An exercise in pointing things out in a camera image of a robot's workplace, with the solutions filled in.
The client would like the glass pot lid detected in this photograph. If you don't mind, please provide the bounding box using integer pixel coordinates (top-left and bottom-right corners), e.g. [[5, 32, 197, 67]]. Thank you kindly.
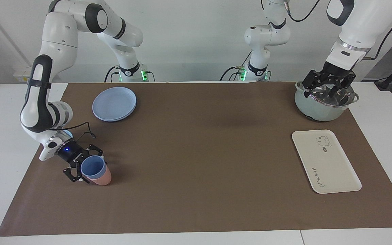
[[300, 83, 356, 108]]

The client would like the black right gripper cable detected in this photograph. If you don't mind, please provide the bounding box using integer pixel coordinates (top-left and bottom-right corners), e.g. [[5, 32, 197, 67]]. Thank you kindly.
[[53, 121, 96, 143]]

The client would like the blue plastic cup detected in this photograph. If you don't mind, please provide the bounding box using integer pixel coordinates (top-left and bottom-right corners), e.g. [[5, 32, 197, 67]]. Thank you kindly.
[[80, 156, 107, 180]]

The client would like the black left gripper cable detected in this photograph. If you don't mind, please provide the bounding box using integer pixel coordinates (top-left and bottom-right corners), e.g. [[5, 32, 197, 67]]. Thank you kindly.
[[261, 0, 392, 61]]

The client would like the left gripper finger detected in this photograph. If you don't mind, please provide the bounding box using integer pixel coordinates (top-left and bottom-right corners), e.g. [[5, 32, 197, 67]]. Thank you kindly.
[[302, 70, 324, 98], [328, 71, 356, 98]]

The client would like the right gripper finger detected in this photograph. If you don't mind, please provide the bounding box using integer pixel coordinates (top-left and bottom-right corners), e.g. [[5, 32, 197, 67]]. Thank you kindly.
[[63, 162, 90, 184], [84, 144, 106, 160]]

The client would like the blue plastic plate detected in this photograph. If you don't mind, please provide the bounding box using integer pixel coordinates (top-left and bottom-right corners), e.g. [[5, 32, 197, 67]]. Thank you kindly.
[[92, 87, 137, 122]]

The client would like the pale green cooking pot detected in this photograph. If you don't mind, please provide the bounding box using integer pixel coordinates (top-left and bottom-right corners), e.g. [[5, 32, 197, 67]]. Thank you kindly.
[[294, 81, 360, 122]]

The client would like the black base cable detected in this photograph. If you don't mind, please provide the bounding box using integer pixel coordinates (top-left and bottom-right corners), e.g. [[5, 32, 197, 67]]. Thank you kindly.
[[220, 66, 241, 81], [105, 66, 121, 83]]

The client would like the white power strip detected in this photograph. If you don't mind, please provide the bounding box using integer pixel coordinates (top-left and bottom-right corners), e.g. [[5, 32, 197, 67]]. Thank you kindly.
[[13, 66, 33, 83]]

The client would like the cream tray with print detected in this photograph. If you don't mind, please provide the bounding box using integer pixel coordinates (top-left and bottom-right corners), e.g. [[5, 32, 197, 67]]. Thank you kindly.
[[292, 129, 362, 194]]

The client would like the brown table mat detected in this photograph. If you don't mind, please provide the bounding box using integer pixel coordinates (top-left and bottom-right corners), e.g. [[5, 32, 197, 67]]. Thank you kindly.
[[0, 82, 392, 236]]

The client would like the pink plastic cup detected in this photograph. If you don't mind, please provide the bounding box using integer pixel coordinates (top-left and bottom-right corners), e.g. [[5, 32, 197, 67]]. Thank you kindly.
[[89, 167, 112, 186]]

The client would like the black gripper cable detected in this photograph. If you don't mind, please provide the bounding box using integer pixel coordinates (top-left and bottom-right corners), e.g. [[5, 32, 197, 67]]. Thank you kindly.
[[53, 121, 96, 143], [261, 0, 392, 61]]

